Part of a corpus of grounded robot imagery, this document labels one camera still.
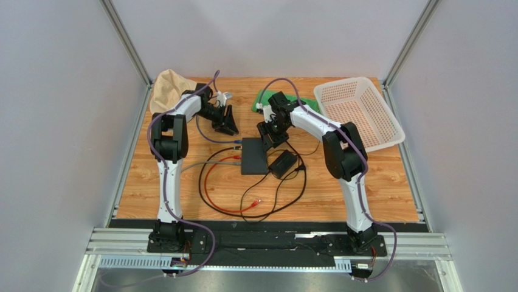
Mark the aluminium frame rail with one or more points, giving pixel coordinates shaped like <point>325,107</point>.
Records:
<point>116,248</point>

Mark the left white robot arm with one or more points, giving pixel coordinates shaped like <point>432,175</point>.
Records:
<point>168,140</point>

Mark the white plastic basket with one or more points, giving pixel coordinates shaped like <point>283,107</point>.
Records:
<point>358,100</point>

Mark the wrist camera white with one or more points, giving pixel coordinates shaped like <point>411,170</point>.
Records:
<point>222,98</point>
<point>266,111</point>

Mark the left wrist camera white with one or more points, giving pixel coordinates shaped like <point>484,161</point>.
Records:
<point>222,98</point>

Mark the green cloth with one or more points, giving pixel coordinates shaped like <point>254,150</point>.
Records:
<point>263,97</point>

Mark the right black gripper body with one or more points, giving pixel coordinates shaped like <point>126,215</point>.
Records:
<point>267,135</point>

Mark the black network switch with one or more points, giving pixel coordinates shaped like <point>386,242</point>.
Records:
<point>253,157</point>

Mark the beige bucket hat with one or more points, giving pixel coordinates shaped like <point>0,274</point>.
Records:
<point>167,90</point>

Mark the black power adapter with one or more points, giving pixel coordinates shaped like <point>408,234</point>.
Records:
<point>284,161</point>

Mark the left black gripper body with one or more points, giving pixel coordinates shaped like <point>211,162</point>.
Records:
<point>216,115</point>

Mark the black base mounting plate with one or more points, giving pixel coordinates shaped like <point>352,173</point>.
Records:
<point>271,244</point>

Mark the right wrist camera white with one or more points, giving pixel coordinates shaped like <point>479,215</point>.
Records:
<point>266,111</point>

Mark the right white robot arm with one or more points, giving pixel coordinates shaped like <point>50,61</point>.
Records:
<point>344,153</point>

